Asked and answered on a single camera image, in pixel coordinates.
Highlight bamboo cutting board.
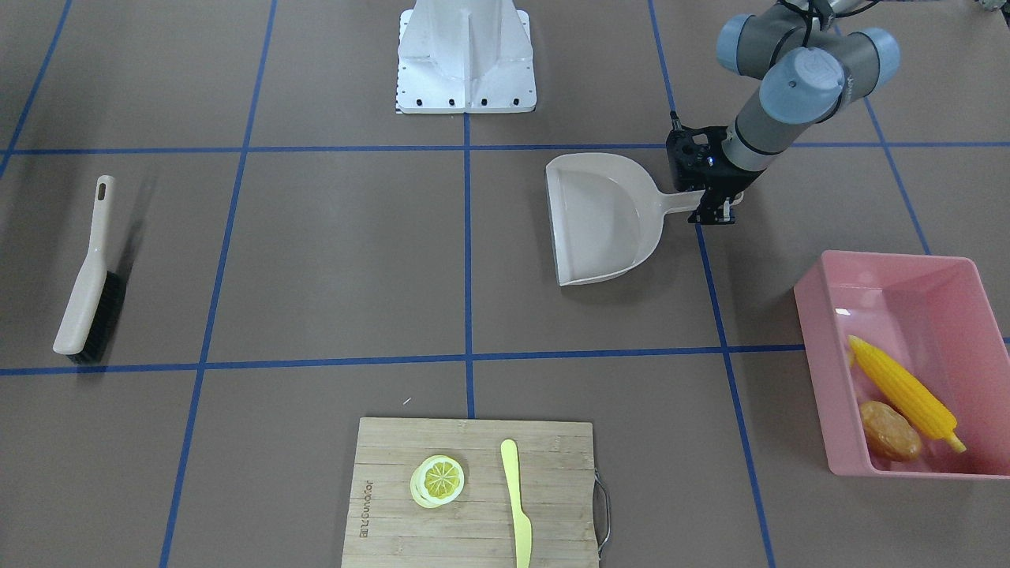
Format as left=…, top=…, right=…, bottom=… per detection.
left=340, top=417, right=600, bottom=567

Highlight yellow toy lemon slice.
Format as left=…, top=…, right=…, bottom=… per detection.
left=409, top=455, right=466, bottom=508

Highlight beige plastic dustpan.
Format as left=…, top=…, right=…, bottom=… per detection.
left=545, top=152, right=704, bottom=286

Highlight beige hand brush black bristles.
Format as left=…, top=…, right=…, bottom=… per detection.
left=53, top=175, right=124, bottom=364

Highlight brown toy potato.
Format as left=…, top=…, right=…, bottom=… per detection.
left=859, top=400, right=922, bottom=463

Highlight yellow plastic knife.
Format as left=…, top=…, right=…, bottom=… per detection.
left=500, top=439, right=533, bottom=567

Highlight pink plastic bin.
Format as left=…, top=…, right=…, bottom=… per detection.
left=794, top=249, right=1009, bottom=480

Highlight yellow toy corn cob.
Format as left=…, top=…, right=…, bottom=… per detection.
left=847, top=334, right=967, bottom=454

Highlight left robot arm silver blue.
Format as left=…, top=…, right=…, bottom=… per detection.
left=666, top=1, right=901, bottom=224

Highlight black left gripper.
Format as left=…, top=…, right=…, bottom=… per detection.
left=666, top=112, right=761, bottom=226

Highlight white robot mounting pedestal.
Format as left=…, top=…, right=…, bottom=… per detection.
left=395, top=1, right=538, bottom=114

